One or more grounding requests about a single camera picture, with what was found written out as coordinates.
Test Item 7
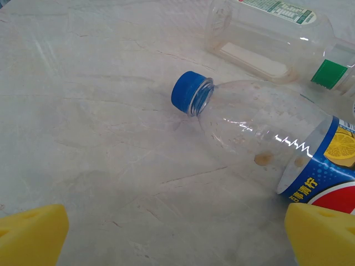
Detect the clear bottle green label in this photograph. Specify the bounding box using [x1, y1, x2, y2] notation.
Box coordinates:
[204, 0, 355, 98]

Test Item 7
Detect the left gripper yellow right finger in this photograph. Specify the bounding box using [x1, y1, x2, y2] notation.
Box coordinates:
[284, 203, 355, 266]

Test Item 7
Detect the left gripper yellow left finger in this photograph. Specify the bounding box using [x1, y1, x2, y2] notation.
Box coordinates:
[0, 204, 69, 266]

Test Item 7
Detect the clear bottle blue Pepsi label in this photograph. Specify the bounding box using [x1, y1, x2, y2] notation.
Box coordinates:
[171, 70, 355, 217]

